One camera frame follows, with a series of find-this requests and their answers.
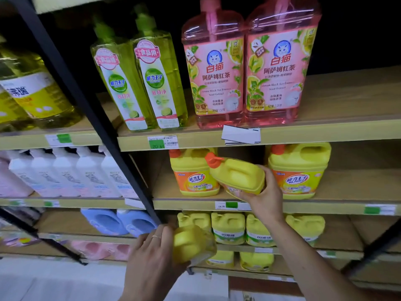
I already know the plain white label card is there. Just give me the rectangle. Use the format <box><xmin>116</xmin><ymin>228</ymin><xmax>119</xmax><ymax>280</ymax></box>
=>
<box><xmin>221</xmin><ymin>124</ymin><xmax>261</xmax><ymax>146</ymax></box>
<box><xmin>124</xmin><ymin>198</ymin><xmax>146</xmax><ymax>210</ymax></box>

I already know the flat pink bottle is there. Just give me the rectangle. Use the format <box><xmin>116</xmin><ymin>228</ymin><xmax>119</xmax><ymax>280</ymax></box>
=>
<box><xmin>70</xmin><ymin>240</ymin><xmax>112</xmax><ymax>260</ymax></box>
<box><xmin>106</xmin><ymin>243</ymin><xmax>132</xmax><ymax>262</ymax></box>

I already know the light blue detergent jug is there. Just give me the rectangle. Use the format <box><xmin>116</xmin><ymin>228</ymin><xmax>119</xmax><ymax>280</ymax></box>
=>
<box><xmin>80</xmin><ymin>208</ymin><xmax>129</xmax><ymax>237</ymax></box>
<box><xmin>117</xmin><ymin>209</ymin><xmax>158</xmax><ymax>238</ymax></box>

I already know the wooden shelf rack black frame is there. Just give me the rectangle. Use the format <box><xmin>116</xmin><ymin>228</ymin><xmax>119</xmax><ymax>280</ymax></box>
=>
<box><xmin>0</xmin><ymin>0</ymin><xmax>401</xmax><ymax>292</ymax></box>

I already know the person's right hand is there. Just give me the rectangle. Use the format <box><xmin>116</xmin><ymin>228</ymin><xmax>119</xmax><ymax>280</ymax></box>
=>
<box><xmin>230</xmin><ymin>165</ymin><xmax>286</xmax><ymax>228</ymax></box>

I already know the person's left hand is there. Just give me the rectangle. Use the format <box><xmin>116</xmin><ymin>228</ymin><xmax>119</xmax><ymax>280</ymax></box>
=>
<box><xmin>120</xmin><ymin>224</ymin><xmax>192</xmax><ymax>301</ymax></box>

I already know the yellow orange detergent jug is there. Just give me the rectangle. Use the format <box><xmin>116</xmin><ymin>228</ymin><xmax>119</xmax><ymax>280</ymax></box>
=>
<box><xmin>169</xmin><ymin>148</ymin><xmax>221</xmax><ymax>198</ymax></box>
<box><xmin>268</xmin><ymin>142</ymin><xmax>332</xmax><ymax>200</ymax></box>

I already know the slim green dish soap bottle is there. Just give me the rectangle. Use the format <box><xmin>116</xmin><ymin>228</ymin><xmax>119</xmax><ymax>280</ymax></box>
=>
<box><xmin>91</xmin><ymin>23</ymin><xmax>158</xmax><ymax>132</ymax></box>

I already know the yellow dish soap pump bottle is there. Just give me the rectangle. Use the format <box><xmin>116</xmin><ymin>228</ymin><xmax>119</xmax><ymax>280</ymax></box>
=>
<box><xmin>0</xmin><ymin>36</ymin><xmax>84</xmax><ymax>130</ymax></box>
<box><xmin>0</xmin><ymin>87</ymin><xmax>33</xmax><ymax>133</ymax></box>

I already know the pink angular pump bottle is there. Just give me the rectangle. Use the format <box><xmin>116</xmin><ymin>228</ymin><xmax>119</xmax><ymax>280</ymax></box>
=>
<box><xmin>0</xmin><ymin>159</ymin><xmax>34</xmax><ymax>198</ymax></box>

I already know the person's right forearm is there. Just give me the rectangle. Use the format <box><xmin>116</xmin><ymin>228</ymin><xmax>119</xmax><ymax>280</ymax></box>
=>
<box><xmin>264</xmin><ymin>212</ymin><xmax>381</xmax><ymax>301</ymax></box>

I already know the purple yellow detergent pouch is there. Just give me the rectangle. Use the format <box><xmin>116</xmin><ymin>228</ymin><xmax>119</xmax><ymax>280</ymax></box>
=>
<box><xmin>0</xmin><ymin>232</ymin><xmax>40</xmax><ymax>247</ymax></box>

